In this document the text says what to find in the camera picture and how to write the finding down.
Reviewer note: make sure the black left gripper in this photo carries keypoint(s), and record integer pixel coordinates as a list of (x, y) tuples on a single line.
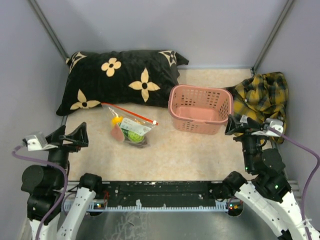
[(79, 137)]

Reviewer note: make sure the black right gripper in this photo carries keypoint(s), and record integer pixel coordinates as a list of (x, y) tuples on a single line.
[(232, 126)]

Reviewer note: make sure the watermelon slice toy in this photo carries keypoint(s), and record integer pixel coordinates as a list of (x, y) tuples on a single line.
[(117, 133)]

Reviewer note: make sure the yellow mango toy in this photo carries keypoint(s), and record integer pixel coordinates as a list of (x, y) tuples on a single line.
[(117, 120)]

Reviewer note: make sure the clear zip top bag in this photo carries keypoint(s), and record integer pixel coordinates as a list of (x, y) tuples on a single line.
[(131, 121)]

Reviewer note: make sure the green custard apple toy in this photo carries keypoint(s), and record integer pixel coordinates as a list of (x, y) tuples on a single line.
[(134, 137)]

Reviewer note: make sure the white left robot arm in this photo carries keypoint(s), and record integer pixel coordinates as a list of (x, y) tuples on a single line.
[(47, 181)]

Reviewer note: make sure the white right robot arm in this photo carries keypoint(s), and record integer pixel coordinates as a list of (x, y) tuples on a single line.
[(269, 194)]

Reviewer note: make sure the pink plastic basket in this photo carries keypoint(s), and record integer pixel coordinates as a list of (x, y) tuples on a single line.
[(201, 110)]

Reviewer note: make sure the yellow plaid shirt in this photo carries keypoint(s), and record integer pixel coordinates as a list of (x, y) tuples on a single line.
[(260, 97)]

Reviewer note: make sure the black floral pillow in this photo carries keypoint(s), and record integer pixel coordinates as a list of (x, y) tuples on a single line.
[(143, 77)]

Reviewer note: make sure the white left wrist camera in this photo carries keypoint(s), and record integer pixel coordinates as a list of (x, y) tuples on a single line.
[(36, 141)]

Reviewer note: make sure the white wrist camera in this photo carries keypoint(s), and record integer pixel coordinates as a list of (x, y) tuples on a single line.
[(36, 141), (270, 128)]

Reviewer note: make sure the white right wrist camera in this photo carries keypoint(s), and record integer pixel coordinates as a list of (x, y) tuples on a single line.
[(270, 128)]

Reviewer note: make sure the aluminium frame rail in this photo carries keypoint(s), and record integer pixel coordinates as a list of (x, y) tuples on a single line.
[(95, 207)]

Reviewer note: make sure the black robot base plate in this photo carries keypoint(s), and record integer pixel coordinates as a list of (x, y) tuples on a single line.
[(155, 194)]

